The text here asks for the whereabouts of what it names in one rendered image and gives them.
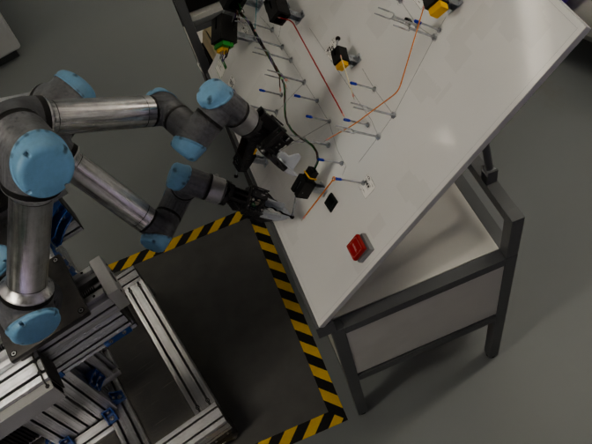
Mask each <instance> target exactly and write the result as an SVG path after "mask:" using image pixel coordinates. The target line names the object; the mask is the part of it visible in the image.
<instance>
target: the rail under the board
mask: <svg viewBox="0 0 592 444"><path fill-rule="evenodd" d="M229 130H230V132H231V134H232V136H233V140H234V142H235V144H236V146H237V148H238V146H239V142H238V139H237V137H236V136H235V133H234V132H233V131H232V130H231V129H230V128H229ZM248 174H249V177H250V179H251V181H252V183H253V185H255V186H257V184H256V182H255V178H254V176H253V175H252V172H251V170H250V168H249V169H248ZM257 187H258V186H257ZM270 226H271V228H272V230H273V233H274V234H275V236H276V239H277V242H278V245H279V246H280V248H281V251H282V253H283V255H284V258H285V260H286V263H287V265H288V267H289V270H290V272H291V273H292V277H293V279H294V282H295V284H296V285H297V288H298V290H299V292H300V296H301V298H302V300H303V302H304V304H305V307H306V309H307V312H308V314H309V316H310V319H311V321H312V323H313V325H314V328H315V331H316V333H317V335H318V337H319V338H322V337H325V336H327V335H329V334H332V333H334V332H336V327H335V324H334V322H333V320H332V319H331V320H330V321H329V322H328V324H327V325H326V326H325V327H324V328H319V326H318V324H317V322H316V320H315V317H314V315H313V312H312V310H311V308H310V306H309V304H308V302H307V298H306V296H305V294H304V292H303V290H302V288H301V285H300V282H299V280H298V278H297V276H296V274H295V271H294V269H293V267H292V264H291V262H290V259H289V257H288V255H287V253H286V251H285V248H284V245H283V243H282V241H281V239H280V237H279V235H278V231H277V229H276V227H275V225H274V223H273V221H271V222H270Z"/></svg>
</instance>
